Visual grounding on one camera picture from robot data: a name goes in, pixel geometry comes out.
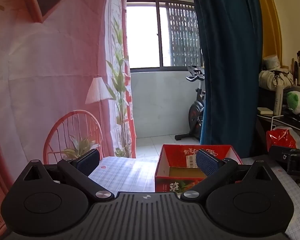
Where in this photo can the dark framed window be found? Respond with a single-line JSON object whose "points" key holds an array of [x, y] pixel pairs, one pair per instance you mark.
{"points": [[145, 35]]}

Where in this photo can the yellow sticky notes pad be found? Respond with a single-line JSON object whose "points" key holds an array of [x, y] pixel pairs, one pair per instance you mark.
{"points": [[264, 111]]}

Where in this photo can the green plush toy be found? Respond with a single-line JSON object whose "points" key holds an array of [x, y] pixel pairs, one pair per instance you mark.
{"points": [[297, 102]]}

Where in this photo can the blue curtain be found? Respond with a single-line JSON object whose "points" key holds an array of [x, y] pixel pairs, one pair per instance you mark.
{"points": [[227, 67]]}

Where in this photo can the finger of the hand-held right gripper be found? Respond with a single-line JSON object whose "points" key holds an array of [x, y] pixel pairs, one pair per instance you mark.
{"points": [[277, 151]]}

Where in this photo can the white bottle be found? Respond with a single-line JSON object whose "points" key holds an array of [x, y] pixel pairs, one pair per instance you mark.
{"points": [[278, 100]]}

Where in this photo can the red strawberry print box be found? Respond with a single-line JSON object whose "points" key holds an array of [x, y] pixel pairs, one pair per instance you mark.
{"points": [[172, 155]]}

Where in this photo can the black exercise bike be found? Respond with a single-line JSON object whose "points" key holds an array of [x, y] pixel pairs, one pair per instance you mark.
{"points": [[196, 115]]}

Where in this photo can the blue checked tablecloth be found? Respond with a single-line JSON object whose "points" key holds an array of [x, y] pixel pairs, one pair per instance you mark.
{"points": [[127, 170]]}

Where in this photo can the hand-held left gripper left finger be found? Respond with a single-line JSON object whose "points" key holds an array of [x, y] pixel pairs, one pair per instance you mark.
{"points": [[88, 161]]}

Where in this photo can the pink printed backdrop cloth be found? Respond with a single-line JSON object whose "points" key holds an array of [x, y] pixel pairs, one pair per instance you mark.
{"points": [[40, 67]]}

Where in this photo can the dark desk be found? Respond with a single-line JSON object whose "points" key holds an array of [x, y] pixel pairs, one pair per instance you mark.
{"points": [[265, 125]]}

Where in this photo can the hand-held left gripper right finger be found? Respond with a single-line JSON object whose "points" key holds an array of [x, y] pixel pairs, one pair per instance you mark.
{"points": [[206, 161]]}

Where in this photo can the red plastic bag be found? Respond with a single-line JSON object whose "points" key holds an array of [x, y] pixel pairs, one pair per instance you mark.
{"points": [[281, 138]]}

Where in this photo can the beige cloth bag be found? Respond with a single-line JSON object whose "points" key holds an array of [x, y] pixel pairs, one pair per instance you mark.
{"points": [[268, 80]]}

